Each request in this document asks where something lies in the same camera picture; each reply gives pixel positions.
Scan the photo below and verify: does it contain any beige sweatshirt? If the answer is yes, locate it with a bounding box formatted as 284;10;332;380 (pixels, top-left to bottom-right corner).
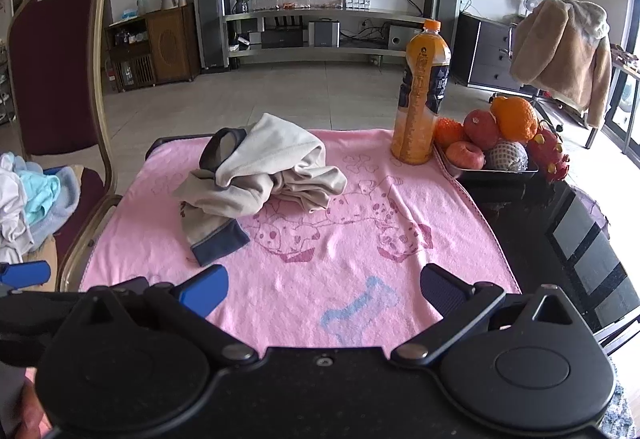
172;113;348;267

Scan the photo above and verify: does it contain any cyan garment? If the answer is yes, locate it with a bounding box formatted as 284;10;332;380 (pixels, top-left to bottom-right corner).
19;169;62;226

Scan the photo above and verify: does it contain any fruit in foam net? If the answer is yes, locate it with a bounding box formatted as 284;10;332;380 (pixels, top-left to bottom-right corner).
484;140;529;171

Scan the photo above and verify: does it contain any light blue knit garment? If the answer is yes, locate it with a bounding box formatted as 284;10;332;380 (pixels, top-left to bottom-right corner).
12;155;81;242

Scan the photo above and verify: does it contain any orange juice bottle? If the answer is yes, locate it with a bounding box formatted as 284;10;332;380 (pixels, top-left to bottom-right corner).
390;18;452;166

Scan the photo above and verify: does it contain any white garment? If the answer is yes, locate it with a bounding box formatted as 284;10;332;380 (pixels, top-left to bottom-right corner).
0;153;35;265

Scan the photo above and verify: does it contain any black drawer cabinet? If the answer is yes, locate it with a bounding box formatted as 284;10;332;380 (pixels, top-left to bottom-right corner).
452;12;536;92

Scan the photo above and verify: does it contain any small orange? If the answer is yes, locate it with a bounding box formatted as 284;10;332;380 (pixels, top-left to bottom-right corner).
434;118;467;149

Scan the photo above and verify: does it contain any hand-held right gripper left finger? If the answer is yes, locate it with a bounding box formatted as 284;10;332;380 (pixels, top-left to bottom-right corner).
60;263;261;367

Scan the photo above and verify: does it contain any large bumpy orange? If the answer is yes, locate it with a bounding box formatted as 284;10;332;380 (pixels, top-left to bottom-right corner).
490;96;539;142

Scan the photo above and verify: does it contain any person's left hand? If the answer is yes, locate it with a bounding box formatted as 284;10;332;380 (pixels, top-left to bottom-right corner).
20;366;57;439

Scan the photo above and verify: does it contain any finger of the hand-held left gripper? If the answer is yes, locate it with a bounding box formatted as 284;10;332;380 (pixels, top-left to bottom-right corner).
0;260;52;291

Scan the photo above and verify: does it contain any red apple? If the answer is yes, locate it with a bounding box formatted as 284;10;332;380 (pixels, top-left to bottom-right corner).
463;109;501;151
445;141;487;171

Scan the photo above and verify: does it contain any metal fruit tray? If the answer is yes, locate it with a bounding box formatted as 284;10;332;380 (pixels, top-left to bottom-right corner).
432;139;541;181

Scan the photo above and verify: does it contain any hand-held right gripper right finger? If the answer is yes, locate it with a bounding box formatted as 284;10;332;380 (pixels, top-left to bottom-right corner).
390;263;592;367

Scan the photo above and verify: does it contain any pink printed towel blanket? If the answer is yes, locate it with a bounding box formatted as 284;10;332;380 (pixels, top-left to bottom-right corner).
79;128;522;349

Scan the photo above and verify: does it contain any pink towel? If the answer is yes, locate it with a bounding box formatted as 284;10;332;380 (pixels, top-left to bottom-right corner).
144;134;640;355

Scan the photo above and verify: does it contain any silver box speaker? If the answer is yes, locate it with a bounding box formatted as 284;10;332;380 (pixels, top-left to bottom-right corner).
307;20;342;47

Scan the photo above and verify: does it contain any black router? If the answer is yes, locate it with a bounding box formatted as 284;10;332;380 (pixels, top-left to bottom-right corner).
261;16;306;49

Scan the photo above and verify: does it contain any beige fleece coat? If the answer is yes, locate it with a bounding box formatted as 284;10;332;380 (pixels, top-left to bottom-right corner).
509;0;613;130

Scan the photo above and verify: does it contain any wooden cabinet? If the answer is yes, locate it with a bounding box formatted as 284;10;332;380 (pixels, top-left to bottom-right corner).
105;3;202;92

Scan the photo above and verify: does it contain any maroon banquet chair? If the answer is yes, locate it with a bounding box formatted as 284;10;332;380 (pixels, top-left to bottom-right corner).
7;0;123;292

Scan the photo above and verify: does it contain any metal television stand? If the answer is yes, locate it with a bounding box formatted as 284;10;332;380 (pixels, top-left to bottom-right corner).
220;6;431;60

